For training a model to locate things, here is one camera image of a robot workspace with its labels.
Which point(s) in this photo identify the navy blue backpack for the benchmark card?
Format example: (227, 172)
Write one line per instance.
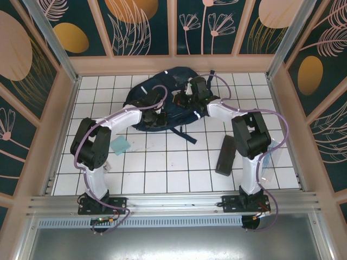
(179, 119)

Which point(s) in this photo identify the light blue sticky notepad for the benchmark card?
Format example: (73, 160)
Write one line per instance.
(120, 145)

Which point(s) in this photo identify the black pencil case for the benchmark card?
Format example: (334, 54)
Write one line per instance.
(226, 155)

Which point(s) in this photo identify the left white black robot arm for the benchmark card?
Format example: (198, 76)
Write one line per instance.
(92, 149)

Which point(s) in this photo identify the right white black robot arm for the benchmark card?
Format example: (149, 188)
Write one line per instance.
(252, 138)

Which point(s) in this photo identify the small circuit board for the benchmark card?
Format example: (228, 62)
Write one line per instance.
(101, 220)

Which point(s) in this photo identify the grey metal sheet panel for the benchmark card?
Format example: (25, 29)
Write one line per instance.
(173, 243)

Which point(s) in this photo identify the long aluminium mounting rail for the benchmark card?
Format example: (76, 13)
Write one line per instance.
(173, 203)

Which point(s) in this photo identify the aluminium side rail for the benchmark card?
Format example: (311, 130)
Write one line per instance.
(68, 108)

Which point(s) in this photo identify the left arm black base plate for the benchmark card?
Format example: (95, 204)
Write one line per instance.
(116, 204)

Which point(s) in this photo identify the aluminium corner post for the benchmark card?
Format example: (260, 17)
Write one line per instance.
(290, 40)
(52, 40)

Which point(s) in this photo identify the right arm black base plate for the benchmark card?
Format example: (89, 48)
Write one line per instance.
(230, 203)

